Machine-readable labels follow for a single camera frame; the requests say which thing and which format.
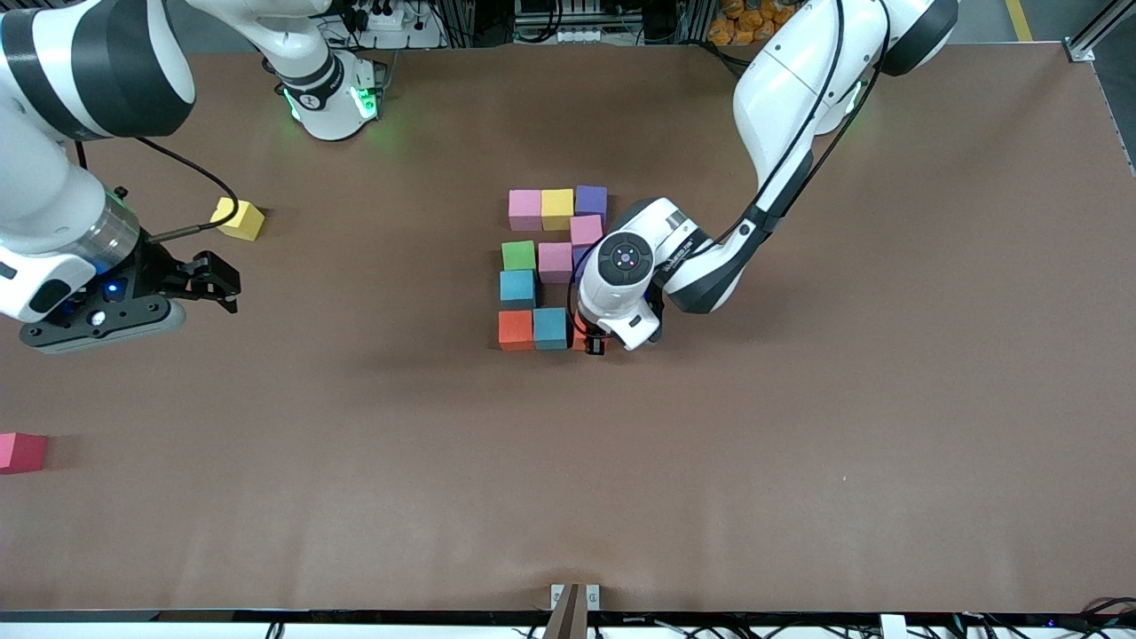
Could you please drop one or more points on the pink foam cube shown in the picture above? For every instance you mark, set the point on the pink foam cube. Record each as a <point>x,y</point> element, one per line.
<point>525,210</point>
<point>555,263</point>
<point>584,229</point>

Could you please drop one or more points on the brown tapered mount pole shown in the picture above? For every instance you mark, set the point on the brown tapered mount pole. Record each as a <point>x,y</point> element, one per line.
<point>561,621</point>

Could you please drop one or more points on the purple foam cube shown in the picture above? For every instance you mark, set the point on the purple foam cube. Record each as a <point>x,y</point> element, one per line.
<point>579,259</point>
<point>591,201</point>

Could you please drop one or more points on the small metal clamp bracket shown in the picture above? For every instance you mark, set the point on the small metal clamp bracket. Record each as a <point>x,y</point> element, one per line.
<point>593,597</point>

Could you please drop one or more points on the aluminium frame profile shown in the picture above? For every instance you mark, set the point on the aluminium frame profile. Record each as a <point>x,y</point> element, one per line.
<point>1100,28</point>

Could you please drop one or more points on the red foam cube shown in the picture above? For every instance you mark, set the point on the red foam cube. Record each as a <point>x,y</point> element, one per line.
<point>19,453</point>

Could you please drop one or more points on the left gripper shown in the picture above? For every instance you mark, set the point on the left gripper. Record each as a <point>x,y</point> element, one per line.
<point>595,343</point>

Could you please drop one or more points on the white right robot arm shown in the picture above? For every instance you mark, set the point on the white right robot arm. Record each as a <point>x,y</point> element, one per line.
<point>44,177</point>

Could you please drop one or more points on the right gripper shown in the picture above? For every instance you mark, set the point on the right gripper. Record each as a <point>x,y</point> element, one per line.
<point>157,270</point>

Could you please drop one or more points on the brown table cover sheet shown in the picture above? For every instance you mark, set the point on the brown table cover sheet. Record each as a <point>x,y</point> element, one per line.
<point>266,532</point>

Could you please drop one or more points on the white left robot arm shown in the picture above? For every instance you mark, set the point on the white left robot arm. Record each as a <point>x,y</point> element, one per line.
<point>781,89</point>

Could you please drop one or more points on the blue foam cube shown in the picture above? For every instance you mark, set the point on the blue foam cube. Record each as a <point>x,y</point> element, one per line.
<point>517,288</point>
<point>550,328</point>

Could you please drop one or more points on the pile of orange objects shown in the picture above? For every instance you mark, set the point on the pile of orange objects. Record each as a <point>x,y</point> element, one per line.
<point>732,27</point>

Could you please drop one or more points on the white power strip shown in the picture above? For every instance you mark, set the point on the white power strip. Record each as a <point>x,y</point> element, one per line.
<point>390,19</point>

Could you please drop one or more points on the green foam cube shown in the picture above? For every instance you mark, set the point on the green foam cube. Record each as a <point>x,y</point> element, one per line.
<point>519,256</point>

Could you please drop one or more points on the yellow foam cube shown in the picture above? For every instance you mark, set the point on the yellow foam cube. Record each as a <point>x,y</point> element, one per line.
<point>557,209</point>
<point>244,222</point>

